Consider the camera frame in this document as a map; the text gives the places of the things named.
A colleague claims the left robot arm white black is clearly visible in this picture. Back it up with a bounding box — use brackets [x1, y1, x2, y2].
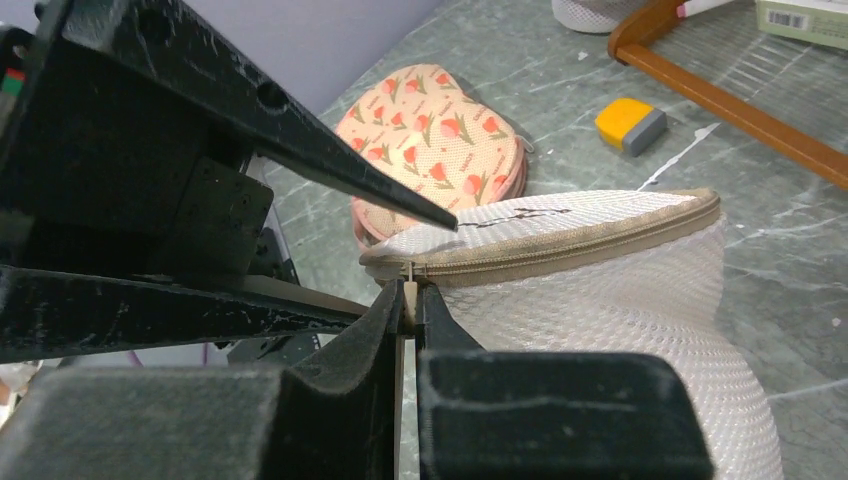
[1, 1, 458, 363]

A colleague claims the pink floral bra bag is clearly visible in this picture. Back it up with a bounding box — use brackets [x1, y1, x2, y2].
[335, 64, 532, 212]

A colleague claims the green white box lower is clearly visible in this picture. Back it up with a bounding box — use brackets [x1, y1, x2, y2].
[756, 0, 847, 50]

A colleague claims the yellow grey eraser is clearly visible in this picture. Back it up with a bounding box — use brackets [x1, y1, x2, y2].
[595, 98, 668, 157]

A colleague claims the white mesh laundry bag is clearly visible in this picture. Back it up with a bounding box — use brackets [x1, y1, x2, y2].
[551, 0, 649, 34]

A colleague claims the beige mesh laundry bag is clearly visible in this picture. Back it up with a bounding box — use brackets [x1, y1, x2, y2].
[360, 188, 784, 479]

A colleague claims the white pink marker pen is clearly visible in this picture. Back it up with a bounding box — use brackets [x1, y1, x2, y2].
[676, 0, 734, 19]

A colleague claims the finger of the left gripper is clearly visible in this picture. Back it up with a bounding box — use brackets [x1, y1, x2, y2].
[60, 1, 458, 231]
[1, 265, 366, 363]

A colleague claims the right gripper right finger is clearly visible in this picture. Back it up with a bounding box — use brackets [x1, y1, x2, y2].
[417, 285, 714, 479]

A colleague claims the orange wooden shelf rack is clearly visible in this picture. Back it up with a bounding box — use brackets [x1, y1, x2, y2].
[607, 0, 847, 190]

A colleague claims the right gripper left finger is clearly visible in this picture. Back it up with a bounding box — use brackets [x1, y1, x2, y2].
[1, 281, 403, 479]

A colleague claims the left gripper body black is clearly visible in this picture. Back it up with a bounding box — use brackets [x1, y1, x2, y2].
[1, 1, 272, 276]

